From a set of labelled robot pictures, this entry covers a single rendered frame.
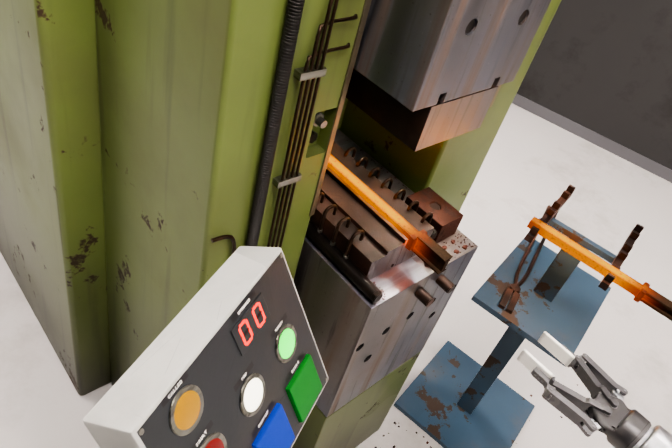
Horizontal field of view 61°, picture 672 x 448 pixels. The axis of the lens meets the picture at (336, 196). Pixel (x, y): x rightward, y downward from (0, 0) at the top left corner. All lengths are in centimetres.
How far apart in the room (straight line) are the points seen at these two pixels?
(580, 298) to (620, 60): 250
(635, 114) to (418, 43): 342
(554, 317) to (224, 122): 120
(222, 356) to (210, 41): 43
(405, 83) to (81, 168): 79
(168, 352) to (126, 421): 10
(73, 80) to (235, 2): 57
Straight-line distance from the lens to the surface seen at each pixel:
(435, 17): 89
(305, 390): 95
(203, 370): 76
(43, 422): 209
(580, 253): 158
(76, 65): 127
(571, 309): 185
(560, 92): 431
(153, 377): 74
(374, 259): 122
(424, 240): 125
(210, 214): 100
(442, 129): 106
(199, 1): 86
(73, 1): 121
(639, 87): 420
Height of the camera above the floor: 181
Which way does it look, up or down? 39 degrees down
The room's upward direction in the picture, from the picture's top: 16 degrees clockwise
